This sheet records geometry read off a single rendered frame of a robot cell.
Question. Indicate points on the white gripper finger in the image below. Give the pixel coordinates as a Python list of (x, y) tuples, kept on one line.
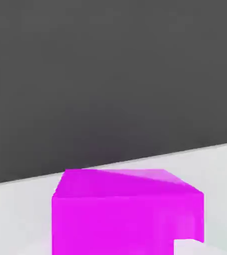
[(187, 248)]

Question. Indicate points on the small magenta cube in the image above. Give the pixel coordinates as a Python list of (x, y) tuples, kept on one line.
[(117, 215)]

